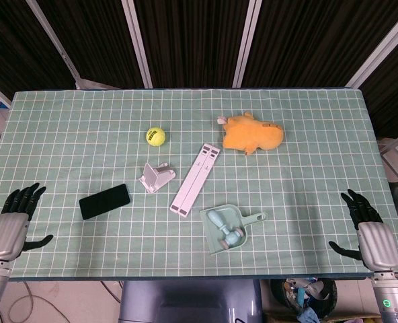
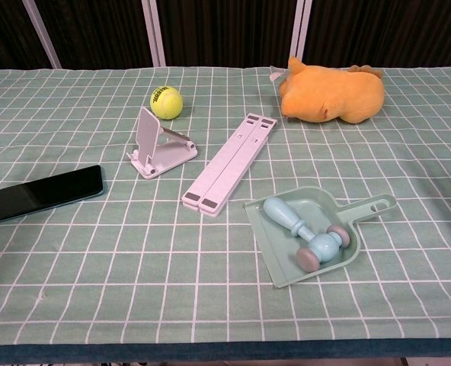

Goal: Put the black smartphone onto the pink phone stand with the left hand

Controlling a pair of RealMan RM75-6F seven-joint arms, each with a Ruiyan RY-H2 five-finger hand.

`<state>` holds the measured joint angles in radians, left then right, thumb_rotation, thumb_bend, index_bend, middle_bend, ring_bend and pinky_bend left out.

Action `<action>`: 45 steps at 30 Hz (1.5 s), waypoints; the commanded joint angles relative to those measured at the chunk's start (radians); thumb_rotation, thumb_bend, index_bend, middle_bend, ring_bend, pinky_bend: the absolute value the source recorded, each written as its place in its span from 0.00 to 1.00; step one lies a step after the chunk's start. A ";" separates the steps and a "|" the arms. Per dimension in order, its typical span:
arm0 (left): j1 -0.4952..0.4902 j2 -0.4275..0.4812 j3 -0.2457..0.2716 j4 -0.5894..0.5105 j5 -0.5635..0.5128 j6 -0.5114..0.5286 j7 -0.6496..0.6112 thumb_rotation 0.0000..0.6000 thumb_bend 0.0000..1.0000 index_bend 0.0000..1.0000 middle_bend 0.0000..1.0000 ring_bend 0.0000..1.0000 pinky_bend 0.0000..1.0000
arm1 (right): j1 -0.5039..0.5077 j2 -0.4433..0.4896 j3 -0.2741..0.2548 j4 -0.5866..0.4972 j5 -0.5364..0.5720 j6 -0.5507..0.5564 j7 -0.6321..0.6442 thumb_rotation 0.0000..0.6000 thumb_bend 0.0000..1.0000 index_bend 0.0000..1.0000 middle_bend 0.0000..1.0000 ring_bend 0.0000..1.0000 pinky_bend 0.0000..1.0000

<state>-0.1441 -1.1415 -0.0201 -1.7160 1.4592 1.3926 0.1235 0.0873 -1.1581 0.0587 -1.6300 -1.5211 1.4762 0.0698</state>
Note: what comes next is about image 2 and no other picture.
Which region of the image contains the black smartphone with blue edge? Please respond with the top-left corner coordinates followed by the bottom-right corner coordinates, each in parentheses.
top-left (0, 164), bottom-right (105, 223)

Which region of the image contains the pink folded laptop stand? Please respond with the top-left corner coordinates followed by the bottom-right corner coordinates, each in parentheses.
top-left (181, 112), bottom-right (279, 218)

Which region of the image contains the pink phone stand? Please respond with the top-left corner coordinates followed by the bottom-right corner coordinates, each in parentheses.
top-left (125, 106), bottom-right (199, 181)

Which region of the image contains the light blue toy hammer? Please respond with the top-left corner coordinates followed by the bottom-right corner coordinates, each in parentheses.
top-left (263, 197), bottom-right (352, 273)

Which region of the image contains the green plastic dustpan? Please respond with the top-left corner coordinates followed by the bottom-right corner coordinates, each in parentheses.
top-left (243, 186), bottom-right (397, 289)

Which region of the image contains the yellow tennis ball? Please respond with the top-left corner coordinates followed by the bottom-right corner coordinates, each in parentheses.
top-left (149, 85), bottom-right (184, 120)

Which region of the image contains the green checked tablecloth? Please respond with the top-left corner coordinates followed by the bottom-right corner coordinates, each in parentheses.
top-left (0, 65), bottom-right (451, 361)

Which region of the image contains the orange plush toy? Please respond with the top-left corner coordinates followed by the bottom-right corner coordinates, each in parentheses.
top-left (270, 56), bottom-right (385, 125)

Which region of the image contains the aluminium frame post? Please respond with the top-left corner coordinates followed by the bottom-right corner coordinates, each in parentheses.
top-left (140, 0), bottom-right (167, 68)
top-left (22, 0), bottom-right (62, 69)
top-left (289, 0), bottom-right (313, 69)

